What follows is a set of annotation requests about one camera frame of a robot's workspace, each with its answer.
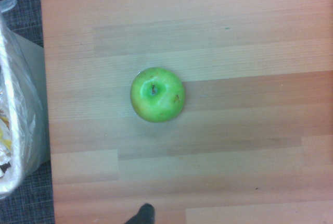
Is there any white plastic trash bin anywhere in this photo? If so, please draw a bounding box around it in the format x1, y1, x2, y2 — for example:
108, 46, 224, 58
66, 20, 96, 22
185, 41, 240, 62
10, 31, 52, 166

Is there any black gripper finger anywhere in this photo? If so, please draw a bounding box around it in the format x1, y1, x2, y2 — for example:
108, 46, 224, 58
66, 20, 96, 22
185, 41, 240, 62
124, 203, 156, 224

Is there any green apple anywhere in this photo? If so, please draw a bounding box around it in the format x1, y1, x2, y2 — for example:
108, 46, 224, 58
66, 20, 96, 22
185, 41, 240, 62
130, 67, 186, 123

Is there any crumpled paper trash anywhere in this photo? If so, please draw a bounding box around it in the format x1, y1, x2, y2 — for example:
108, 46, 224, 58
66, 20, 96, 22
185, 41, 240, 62
0, 88, 13, 179

